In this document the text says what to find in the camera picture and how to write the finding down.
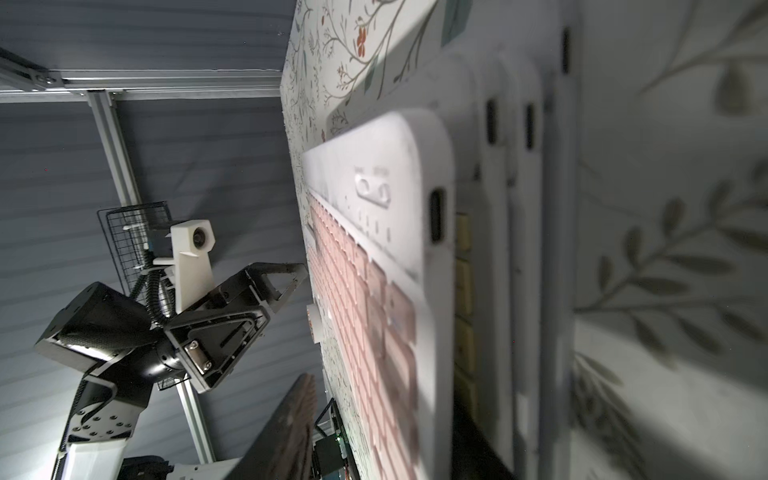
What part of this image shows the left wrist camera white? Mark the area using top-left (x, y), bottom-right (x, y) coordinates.
top-left (148, 219), bottom-right (216, 313)

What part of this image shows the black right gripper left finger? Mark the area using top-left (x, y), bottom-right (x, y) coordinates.
top-left (226, 373), bottom-right (317, 480)

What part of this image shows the pink keyboard front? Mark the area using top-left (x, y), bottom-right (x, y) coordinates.
top-left (538, 1), bottom-right (582, 479)

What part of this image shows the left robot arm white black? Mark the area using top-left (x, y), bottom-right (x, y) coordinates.
top-left (35, 262), bottom-right (308, 479)

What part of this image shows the black wire basket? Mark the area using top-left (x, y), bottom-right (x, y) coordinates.
top-left (97, 201), bottom-right (173, 295)

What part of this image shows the pink keyboard row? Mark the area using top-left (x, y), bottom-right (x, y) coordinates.
top-left (301, 109), bottom-right (455, 479)

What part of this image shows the white keyboard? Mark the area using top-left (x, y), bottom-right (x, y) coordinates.
top-left (500, 51), bottom-right (543, 479)

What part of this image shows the yellow keyboard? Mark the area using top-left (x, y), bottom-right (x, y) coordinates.
top-left (393, 54), bottom-right (519, 470)

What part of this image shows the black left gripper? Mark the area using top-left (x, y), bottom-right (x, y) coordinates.
top-left (34, 262), bottom-right (308, 393)

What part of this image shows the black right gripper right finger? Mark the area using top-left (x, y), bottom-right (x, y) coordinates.
top-left (451, 401), bottom-right (514, 480)

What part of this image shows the black corrugated cable hose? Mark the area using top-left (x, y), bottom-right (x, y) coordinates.
top-left (143, 266), bottom-right (175, 328)

